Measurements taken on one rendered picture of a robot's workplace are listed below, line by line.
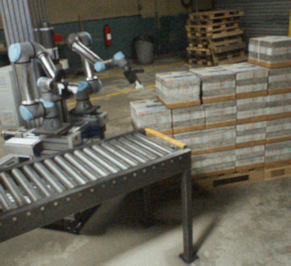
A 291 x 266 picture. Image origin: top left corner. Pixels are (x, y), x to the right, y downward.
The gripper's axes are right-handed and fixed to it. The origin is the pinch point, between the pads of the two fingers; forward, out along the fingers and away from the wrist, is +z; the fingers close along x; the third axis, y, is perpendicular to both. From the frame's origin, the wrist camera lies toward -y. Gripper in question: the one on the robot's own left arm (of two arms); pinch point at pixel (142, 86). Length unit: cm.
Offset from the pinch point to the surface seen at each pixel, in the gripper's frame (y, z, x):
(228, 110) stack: -48, 57, 18
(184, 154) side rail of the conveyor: 8, 19, 99
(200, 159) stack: -4, 80, 18
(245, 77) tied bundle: -74, 40, 18
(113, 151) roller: 43, -2, 79
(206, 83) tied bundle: -44, 24, 18
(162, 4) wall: -231, 67, -766
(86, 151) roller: 58, -10, 73
